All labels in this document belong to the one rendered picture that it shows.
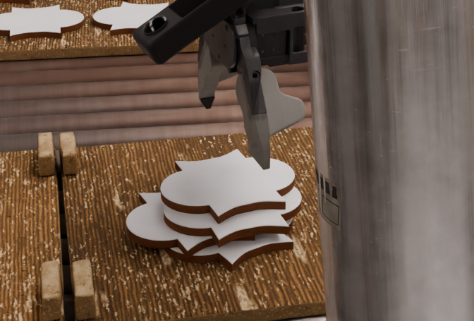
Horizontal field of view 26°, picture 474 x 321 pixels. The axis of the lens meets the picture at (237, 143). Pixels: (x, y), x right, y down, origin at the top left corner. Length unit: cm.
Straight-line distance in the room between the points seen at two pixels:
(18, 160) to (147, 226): 24
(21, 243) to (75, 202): 9
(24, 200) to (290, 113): 31
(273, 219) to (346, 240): 54
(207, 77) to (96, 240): 20
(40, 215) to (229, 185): 20
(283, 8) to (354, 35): 54
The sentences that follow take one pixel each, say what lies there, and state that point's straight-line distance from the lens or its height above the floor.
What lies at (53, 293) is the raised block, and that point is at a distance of 91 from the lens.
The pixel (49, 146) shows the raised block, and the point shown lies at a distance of 116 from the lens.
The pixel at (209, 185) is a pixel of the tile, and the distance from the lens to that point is 103.
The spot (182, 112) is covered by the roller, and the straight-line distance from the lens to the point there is 132.
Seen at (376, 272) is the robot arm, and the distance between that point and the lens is 46.
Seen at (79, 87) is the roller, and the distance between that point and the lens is 141.
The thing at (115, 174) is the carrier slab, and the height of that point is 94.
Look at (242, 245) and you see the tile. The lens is 99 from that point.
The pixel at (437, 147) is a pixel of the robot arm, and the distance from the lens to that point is 44.
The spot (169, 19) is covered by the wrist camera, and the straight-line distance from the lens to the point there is 94.
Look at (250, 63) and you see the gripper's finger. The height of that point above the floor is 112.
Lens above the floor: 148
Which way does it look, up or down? 27 degrees down
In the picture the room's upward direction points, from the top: straight up
